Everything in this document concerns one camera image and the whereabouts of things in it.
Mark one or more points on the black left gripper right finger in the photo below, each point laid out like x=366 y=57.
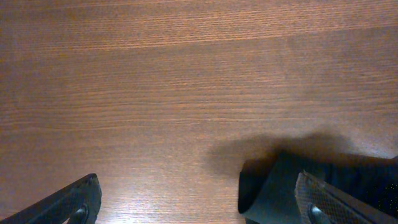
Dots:
x=321 y=203

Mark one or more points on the black polo shirt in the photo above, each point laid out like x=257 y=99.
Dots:
x=270 y=198

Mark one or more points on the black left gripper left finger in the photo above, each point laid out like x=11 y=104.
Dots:
x=79 y=203

